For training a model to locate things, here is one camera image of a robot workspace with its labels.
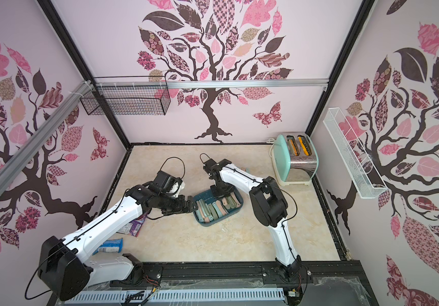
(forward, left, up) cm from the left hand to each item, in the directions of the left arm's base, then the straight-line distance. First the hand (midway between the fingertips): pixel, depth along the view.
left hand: (187, 213), depth 77 cm
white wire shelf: (+7, -66, +20) cm, 69 cm away
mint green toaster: (+25, -50, +5) cm, 57 cm away
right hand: (+12, -15, -8) cm, 21 cm away
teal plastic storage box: (+8, -9, -12) cm, 17 cm away
